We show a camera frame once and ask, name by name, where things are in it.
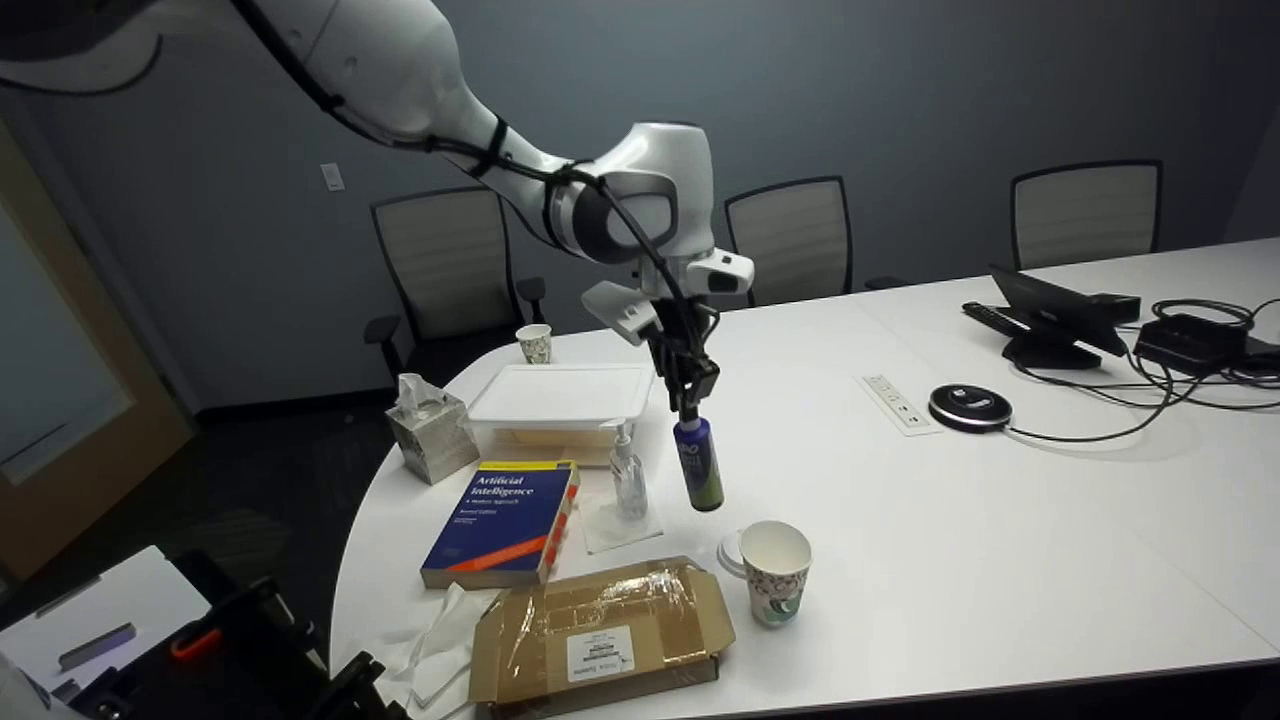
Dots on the brown wooden door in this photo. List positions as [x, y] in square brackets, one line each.
[80, 400]

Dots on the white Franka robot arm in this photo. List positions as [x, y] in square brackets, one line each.
[400, 80]

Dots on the paper cup with brown print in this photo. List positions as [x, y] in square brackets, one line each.
[535, 345]

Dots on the black conference console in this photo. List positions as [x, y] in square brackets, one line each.
[1045, 323]

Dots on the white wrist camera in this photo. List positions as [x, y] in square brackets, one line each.
[618, 311]

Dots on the grey metal bar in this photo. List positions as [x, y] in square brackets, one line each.
[97, 646]

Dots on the grey mesh office chair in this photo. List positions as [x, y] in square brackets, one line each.
[789, 237]
[1084, 212]
[446, 267]

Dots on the flat white box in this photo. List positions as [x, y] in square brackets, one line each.
[560, 400]

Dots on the small clear sanitizer bottle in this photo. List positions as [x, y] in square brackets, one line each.
[631, 476]

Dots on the white remote control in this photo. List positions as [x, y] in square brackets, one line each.
[895, 400]

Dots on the blue spray bottle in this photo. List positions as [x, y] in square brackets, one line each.
[701, 467]

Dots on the black round speaker puck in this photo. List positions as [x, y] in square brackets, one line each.
[971, 407]

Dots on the white wall light switch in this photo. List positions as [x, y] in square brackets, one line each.
[331, 176]

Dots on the grey marbled tissue box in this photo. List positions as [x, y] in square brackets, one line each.
[435, 435]

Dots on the blue and yellow book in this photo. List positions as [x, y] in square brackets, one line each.
[505, 522]

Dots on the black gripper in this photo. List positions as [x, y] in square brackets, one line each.
[685, 340]

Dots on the white board panel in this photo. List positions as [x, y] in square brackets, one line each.
[94, 625]

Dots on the brown cardboard package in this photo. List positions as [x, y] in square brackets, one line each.
[603, 636]

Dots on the paper cup with green print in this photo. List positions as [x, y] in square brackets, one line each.
[777, 575]

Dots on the black rectangular device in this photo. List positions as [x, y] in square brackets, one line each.
[1202, 345]

